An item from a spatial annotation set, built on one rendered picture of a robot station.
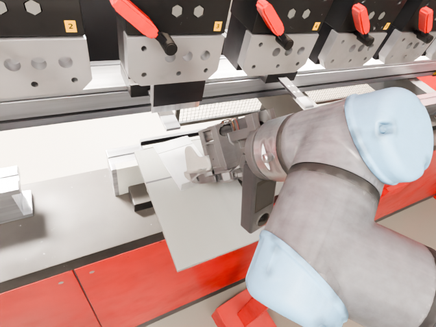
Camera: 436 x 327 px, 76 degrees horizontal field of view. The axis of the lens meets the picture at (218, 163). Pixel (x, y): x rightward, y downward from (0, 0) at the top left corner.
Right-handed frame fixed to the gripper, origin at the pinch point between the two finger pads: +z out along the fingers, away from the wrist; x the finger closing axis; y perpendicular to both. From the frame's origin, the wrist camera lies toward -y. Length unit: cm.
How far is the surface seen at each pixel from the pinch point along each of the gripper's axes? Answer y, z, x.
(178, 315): -69, 79, -6
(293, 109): 8, 31, -59
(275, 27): 18.9, -14.8, -10.7
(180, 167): 1.5, 7.5, 1.4
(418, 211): -87, 60, -188
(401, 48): 14, -11, -54
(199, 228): -9.1, -1.1, 4.6
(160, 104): 14.2, 4.6, 2.8
